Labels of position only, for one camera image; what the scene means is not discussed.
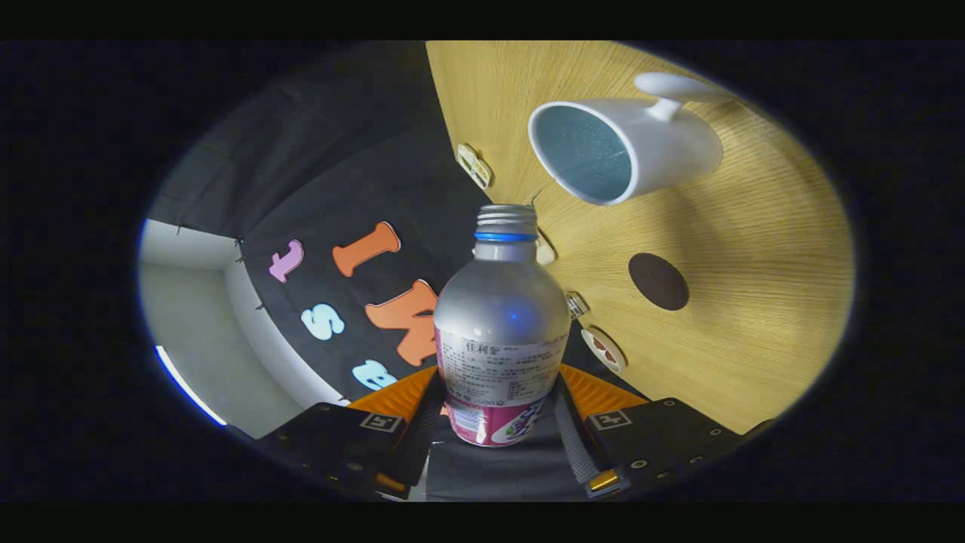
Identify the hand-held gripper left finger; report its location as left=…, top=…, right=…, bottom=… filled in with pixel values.
left=253, top=366, right=446, bottom=500

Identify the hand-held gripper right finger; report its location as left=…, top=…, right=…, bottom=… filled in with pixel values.
left=556, top=364, right=777, bottom=499

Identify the dark brown round coaster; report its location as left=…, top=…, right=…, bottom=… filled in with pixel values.
left=628, top=253, right=691, bottom=311

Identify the silver juice bottle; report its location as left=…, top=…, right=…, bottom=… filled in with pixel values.
left=433, top=204, right=571, bottom=448

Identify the white cup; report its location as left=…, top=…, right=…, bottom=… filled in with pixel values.
left=528, top=72, right=736, bottom=207

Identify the white plate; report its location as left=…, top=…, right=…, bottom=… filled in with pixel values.
left=579, top=327, right=626, bottom=374

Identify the wooden table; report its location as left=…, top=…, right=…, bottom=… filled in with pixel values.
left=426, top=41, right=856, bottom=437

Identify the white compartment tray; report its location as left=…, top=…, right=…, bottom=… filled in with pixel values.
left=456, top=143, right=493, bottom=189

